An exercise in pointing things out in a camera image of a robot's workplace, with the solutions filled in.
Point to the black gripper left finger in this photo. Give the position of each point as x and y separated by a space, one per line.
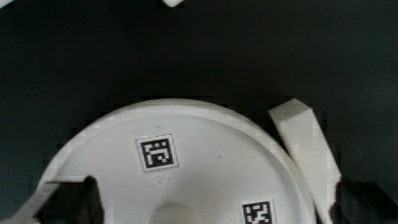
65 203

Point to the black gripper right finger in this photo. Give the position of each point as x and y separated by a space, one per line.
364 206

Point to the white round table top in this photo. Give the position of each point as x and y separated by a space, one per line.
189 167

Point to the white table base piece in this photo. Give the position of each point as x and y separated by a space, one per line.
173 3

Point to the white right fence bar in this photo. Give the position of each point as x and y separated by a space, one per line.
310 151

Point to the white marker sheet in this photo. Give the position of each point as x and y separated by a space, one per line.
5 2

